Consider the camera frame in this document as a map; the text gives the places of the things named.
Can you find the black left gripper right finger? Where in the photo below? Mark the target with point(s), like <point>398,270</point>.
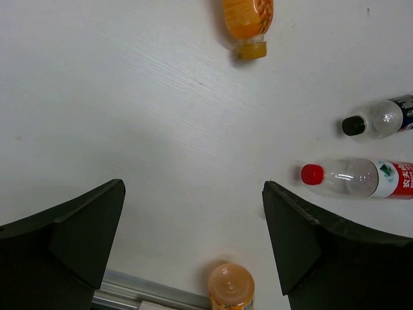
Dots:
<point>325,261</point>

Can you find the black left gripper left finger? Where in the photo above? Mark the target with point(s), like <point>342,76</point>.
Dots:
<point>56,259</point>

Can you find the orange juice bottle yellow cap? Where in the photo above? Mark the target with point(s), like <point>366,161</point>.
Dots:
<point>247,22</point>

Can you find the clear bottle red cap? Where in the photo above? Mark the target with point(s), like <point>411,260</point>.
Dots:
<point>359,178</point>

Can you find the clear bottle black cap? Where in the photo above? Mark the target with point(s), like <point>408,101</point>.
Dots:
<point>380,120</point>

